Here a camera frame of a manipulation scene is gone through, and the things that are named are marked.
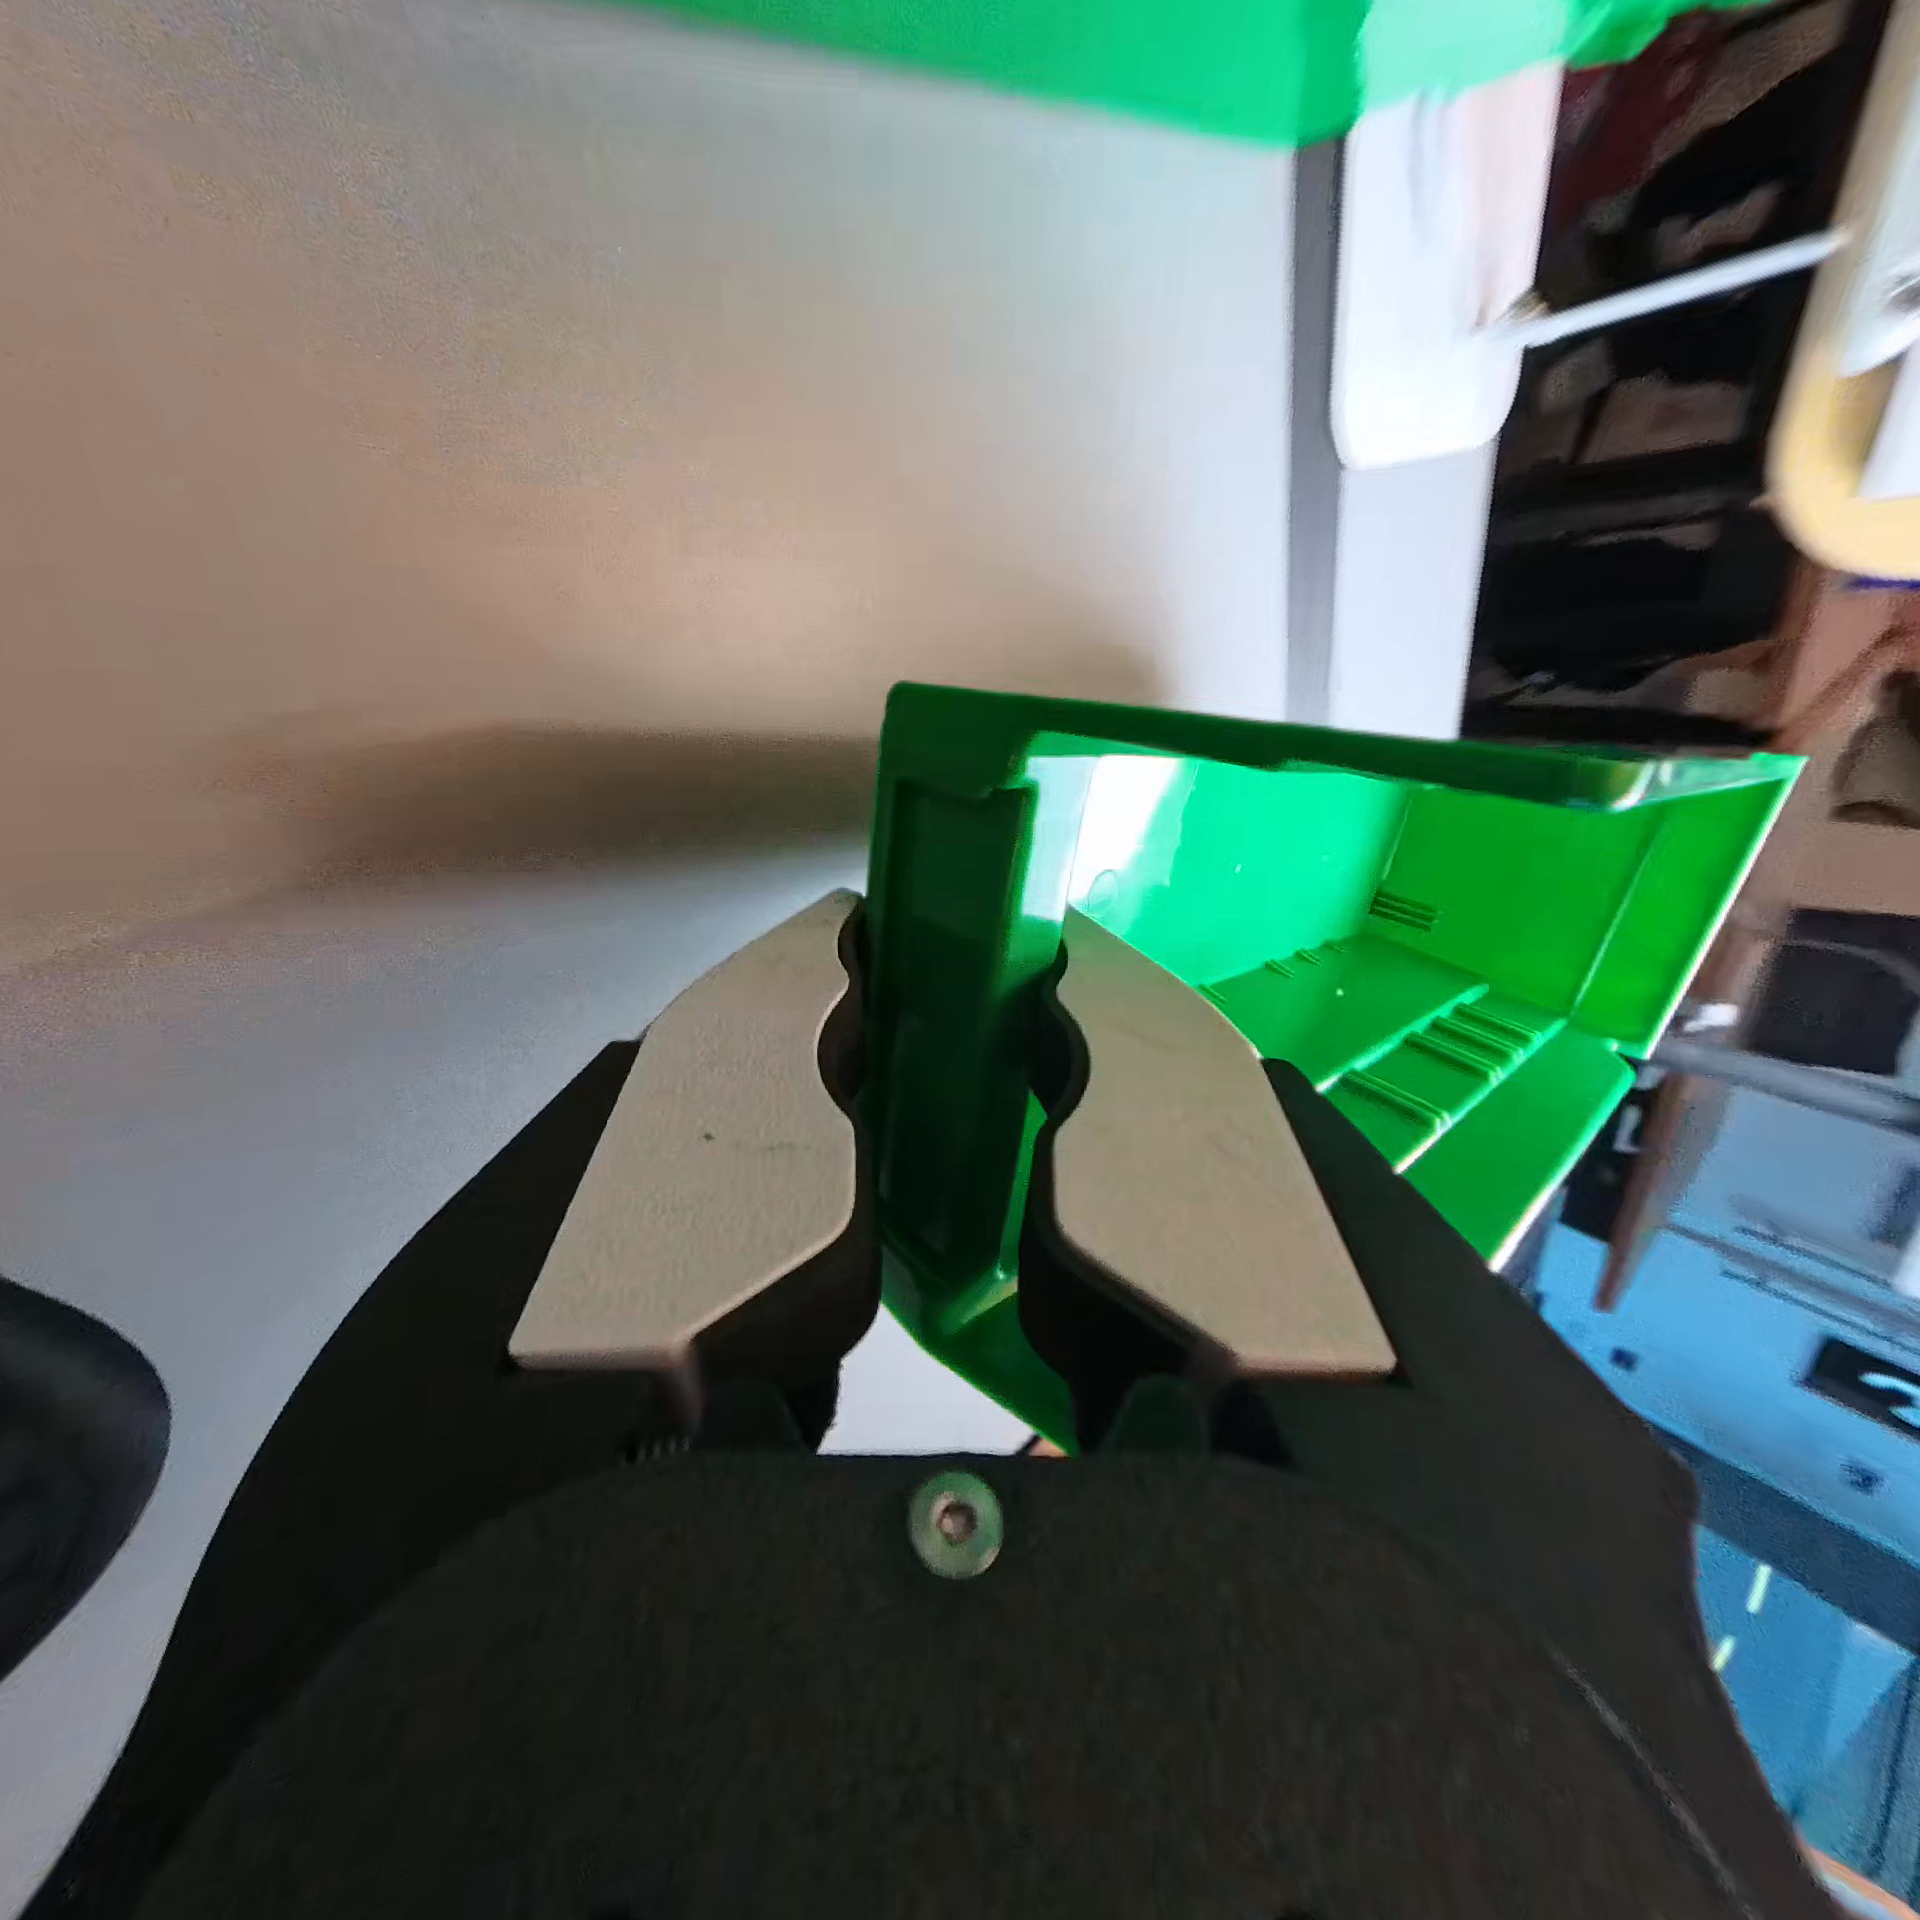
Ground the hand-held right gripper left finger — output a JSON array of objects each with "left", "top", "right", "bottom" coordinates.
[{"left": 507, "top": 888, "right": 884, "bottom": 1375}]

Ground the grey metal bar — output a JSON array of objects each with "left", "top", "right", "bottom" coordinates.
[{"left": 1649, "top": 1037, "right": 1920, "bottom": 1130}]

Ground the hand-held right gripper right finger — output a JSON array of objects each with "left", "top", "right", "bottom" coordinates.
[{"left": 1022, "top": 907, "right": 1401, "bottom": 1384}]

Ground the green plastic bin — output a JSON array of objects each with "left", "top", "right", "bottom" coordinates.
[
  {"left": 865, "top": 682, "right": 1808, "bottom": 1455},
  {"left": 593, "top": 0, "right": 1788, "bottom": 153}
]

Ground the black chair armrest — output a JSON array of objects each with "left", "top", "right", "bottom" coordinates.
[{"left": 0, "top": 1277, "right": 170, "bottom": 1685}]

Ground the blue plastic crate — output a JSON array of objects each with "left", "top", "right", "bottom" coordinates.
[{"left": 1499, "top": 1111, "right": 1920, "bottom": 1877}]

